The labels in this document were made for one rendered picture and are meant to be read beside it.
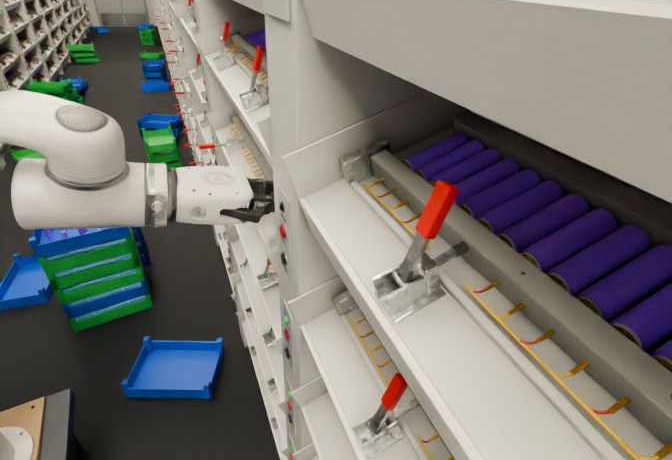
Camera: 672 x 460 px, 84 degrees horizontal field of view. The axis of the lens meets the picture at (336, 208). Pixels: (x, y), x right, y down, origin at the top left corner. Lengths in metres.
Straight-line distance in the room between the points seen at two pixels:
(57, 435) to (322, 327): 0.95
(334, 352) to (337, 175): 0.21
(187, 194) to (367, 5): 0.36
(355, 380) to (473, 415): 0.23
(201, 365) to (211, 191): 1.19
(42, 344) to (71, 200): 1.49
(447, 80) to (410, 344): 0.16
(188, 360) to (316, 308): 1.22
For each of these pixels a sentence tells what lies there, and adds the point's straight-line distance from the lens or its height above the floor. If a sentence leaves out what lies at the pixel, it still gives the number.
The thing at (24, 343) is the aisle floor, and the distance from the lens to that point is 2.01.
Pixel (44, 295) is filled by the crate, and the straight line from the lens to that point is 2.12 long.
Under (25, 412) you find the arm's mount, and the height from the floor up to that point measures 0.29.
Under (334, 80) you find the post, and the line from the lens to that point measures 0.34.
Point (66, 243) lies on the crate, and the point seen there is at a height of 0.43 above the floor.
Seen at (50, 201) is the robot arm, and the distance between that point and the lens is 0.52.
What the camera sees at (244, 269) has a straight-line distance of 1.13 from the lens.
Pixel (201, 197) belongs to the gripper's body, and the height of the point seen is 1.06.
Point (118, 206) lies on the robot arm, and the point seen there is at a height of 1.07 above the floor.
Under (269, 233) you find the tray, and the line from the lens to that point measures 0.64.
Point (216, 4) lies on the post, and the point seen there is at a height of 1.23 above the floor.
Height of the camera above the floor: 1.32
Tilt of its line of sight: 33 degrees down
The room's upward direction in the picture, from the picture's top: 3 degrees clockwise
